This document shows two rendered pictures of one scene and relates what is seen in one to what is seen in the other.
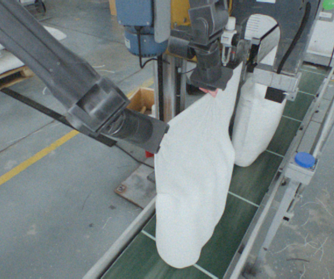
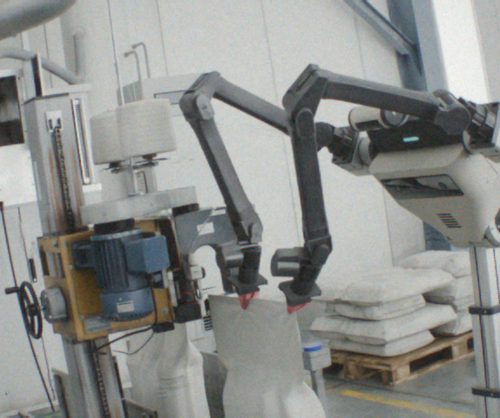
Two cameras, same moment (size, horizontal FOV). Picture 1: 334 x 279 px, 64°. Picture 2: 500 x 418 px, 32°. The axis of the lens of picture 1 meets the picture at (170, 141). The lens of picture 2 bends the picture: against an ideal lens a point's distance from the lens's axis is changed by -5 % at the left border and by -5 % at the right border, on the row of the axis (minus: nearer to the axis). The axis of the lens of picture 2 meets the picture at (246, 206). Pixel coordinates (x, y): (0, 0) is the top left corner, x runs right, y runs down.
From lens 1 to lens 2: 2.26 m
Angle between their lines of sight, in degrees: 69
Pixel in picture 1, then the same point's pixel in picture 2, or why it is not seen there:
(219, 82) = (260, 279)
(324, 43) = (22, 391)
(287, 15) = (227, 238)
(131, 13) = (156, 258)
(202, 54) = (258, 252)
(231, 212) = not seen: outside the picture
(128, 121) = not seen: hidden behind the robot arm
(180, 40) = (233, 252)
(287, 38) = not seen: hidden behind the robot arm
